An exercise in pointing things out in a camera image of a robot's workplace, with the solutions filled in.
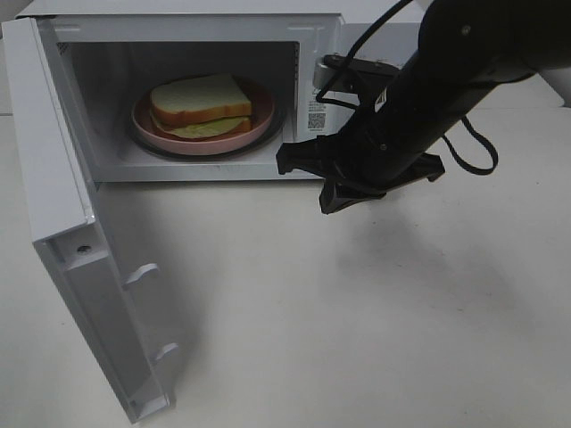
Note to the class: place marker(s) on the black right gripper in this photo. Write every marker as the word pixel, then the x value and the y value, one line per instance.
pixel 361 162

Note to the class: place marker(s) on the toast sandwich with lettuce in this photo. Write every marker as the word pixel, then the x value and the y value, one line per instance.
pixel 200 108

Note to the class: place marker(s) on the pink round plate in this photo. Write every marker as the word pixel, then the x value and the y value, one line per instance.
pixel 261 98

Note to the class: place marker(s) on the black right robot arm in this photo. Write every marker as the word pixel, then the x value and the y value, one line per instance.
pixel 465 50

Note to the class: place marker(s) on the white warning label sticker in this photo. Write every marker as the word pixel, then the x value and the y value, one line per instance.
pixel 320 117

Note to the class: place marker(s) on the glass microwave turntable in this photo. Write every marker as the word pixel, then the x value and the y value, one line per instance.
pixel 249 136

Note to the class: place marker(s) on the white microwave oven body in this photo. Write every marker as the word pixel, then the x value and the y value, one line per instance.
pixel 119 50

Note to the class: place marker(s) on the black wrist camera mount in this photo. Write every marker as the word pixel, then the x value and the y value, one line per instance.
pixel 330 73

